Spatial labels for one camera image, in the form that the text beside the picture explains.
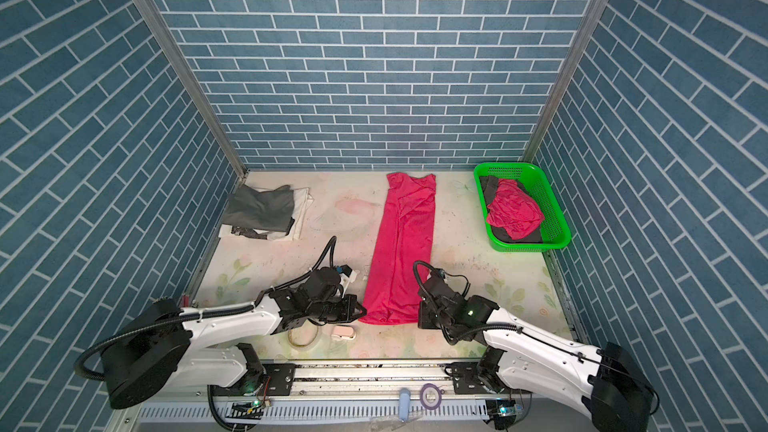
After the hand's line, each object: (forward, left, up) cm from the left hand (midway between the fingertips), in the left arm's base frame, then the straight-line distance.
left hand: (368, 315), depth 80 cm
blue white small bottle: (-20, -9, -1) cm, 22 cm away
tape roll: (-4, +18, -4) cm, 19 cm away
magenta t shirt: (+12, -9, -3) cm, 16 cm away
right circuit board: (-22, -33, -4) cm, 40 cm away
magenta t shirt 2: (+32, -48, +4) cm, 58 cm away
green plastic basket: (+25, -60, +3) cm, 65 cm away
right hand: (0, -13, +1) cm, 13 cm away
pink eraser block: (-4, +7, -2) cm, 8 cm away
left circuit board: (-20, +30, -7) cm, 36 cm away
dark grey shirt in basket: (+42, -42, +5) cm, 59 cm away
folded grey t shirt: (+35, +41, 0) cm, 54 cm away
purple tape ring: (-16, -15, -4) cm, 22 cm away
